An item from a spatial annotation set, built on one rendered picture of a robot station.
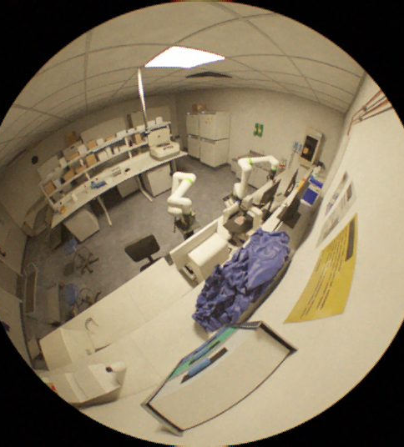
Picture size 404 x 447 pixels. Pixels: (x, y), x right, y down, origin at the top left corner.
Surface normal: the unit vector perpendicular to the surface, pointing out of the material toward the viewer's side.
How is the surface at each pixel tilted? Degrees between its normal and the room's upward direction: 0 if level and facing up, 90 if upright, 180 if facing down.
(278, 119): 90
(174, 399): 0
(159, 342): 0
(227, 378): 0
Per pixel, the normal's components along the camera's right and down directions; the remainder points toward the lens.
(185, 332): -0.02, -0.65
